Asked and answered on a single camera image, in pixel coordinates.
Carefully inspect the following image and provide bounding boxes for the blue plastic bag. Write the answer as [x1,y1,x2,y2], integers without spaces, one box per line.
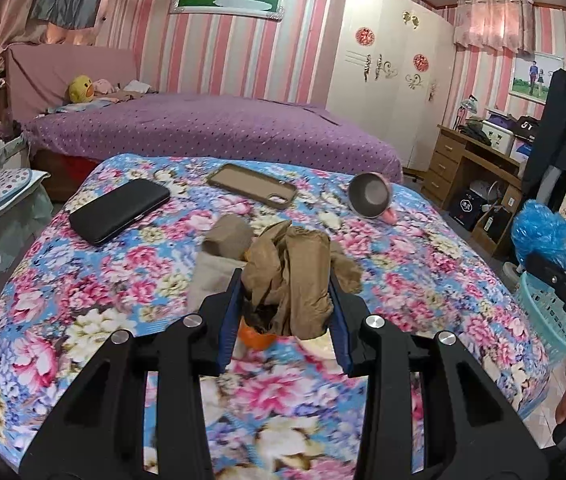
[511,200,566,269]

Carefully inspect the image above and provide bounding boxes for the orange peel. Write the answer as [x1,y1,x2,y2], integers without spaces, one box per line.
[238,318,277,351]

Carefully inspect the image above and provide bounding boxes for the beige cloth bag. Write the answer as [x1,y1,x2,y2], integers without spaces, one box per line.
[186,252,246,313]

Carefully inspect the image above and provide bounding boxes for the brown cardboard roll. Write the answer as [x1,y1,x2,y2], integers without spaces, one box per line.
[202,214,254,260]

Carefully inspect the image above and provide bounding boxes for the teal plastic basket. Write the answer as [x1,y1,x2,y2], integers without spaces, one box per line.
[515,272,566,367]

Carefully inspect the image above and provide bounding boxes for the wooden desk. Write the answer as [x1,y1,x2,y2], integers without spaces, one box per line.
[422,126,522,256]

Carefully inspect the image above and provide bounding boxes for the hanging black garment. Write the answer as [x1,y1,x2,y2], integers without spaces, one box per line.
[522,70,566,212]

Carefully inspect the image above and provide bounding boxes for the white storage box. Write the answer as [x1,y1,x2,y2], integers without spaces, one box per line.
[482,120,514,156]

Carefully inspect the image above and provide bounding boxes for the black wallet case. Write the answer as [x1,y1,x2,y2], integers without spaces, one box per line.
[69,179,171,246]

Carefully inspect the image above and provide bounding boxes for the desk lamp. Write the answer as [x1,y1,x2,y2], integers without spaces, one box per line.
[453,94,478,130]

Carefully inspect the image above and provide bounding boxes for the framed couple photo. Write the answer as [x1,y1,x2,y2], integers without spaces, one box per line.
[508,52,565,104]

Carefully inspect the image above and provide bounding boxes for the pink metal mug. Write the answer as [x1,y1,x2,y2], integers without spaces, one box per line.
[347,172,397,224]

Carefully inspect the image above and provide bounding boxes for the floral blue bed cover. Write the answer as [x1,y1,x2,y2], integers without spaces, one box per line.
[0,155,550,479]

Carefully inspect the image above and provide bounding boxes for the pink window curtain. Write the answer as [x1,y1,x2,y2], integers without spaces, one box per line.
[453,0,536,54]

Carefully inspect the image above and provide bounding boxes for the brown phone case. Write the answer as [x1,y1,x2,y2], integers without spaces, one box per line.
[207,164,298,210]

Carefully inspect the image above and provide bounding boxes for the white wardrobe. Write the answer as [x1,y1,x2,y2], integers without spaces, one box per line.
[312,0,455,171]

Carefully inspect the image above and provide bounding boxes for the purple dotted bed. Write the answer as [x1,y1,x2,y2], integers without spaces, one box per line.
[24,93,402,183]

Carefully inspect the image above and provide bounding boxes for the yellow duck plush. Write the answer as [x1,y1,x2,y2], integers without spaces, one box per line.
[67,75,94,104]

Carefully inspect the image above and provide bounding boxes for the pink headboard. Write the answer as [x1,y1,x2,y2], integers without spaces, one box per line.
[3,44,138,122]

